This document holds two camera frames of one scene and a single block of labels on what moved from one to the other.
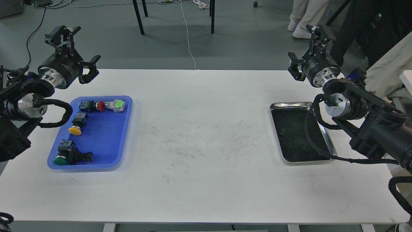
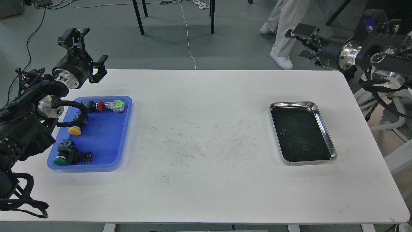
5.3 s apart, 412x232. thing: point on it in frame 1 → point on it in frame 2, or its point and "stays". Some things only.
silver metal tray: (289, 120) stays
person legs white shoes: (304, 12) → (284, 15)
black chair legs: (212, 12) stays
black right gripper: (319, 67) → (334, 52)
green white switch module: (117, 105) stays
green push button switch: (69, 154) stays
